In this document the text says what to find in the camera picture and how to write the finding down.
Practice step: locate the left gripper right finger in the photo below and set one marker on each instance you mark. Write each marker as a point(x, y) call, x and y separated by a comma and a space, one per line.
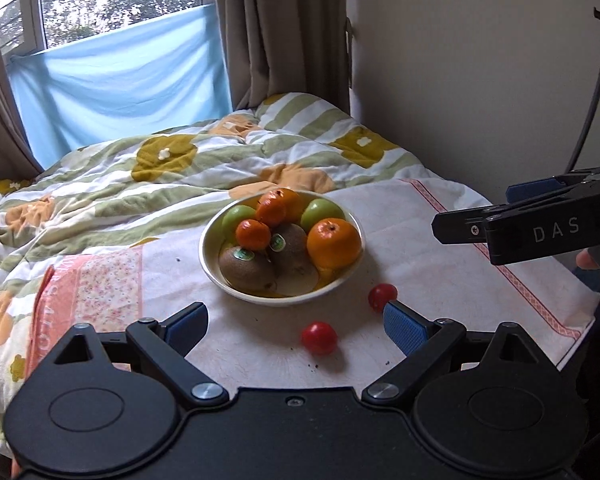
point(427, 346)

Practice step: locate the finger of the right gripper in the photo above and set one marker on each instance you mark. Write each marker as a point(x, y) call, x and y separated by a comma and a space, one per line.
point(464, 226)
point(545, 187)

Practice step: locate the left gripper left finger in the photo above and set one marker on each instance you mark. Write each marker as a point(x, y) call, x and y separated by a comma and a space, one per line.
point(159, 350)

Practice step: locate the kiwi with sticker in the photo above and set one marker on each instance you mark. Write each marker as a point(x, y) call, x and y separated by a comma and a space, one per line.
point(247, 271)
point(287, 248)

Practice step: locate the large orange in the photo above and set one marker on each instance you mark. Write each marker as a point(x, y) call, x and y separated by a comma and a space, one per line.
point(333, 243)
point(295, 204)

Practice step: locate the small mandarin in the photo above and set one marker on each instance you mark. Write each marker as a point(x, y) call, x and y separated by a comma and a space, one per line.
point(253, 235)
point(271, 211)

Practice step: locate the green apple front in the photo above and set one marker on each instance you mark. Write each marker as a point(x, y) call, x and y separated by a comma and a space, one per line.
point(233, 217)

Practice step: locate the green apple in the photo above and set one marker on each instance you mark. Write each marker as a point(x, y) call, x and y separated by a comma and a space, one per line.
point(318, 210)
point(233, 217)

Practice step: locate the red cherry tomato right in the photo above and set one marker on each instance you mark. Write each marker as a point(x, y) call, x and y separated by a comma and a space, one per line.
point(380, 295)

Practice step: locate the red cherry tomato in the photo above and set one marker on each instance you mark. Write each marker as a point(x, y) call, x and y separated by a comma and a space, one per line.
point(380, 295)
point(319, 338)

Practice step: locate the pink floral towel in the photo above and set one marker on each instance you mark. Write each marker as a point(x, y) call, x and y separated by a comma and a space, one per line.
point(260, 346)

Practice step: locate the red cherry tomato left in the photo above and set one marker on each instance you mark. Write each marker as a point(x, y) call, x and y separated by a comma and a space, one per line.
point(319, 338)

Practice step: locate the cream ceramic bowl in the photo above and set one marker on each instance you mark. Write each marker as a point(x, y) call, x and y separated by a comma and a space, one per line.
point(295, 287)

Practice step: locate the floral striped duvet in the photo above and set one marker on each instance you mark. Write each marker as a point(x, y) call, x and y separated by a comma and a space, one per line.
point(101, 200)

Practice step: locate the light blue window cloth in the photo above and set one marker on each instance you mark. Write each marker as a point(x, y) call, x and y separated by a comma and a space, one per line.
point(163, 73)

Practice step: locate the brown curtain right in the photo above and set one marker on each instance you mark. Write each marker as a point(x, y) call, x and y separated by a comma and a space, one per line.
point(277, 46)

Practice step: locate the white window frame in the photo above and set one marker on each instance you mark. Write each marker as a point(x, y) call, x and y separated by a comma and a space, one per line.
point(21, 27)

